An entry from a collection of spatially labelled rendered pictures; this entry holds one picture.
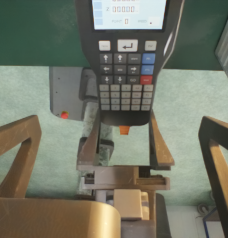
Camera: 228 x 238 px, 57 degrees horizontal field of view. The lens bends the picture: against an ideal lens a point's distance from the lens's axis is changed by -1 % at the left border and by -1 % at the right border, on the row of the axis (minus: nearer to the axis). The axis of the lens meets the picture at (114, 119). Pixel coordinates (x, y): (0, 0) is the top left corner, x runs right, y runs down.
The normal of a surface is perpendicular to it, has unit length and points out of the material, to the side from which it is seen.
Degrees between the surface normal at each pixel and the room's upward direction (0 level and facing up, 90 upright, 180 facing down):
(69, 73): 0
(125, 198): 96
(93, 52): 0
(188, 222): 90
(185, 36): 0
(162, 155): 81
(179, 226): 90
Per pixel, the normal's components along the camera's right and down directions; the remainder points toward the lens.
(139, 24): -0.03, 0.76
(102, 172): -0.03, -0.18
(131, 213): -0.01, -0.73
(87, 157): -0.02, -0.53
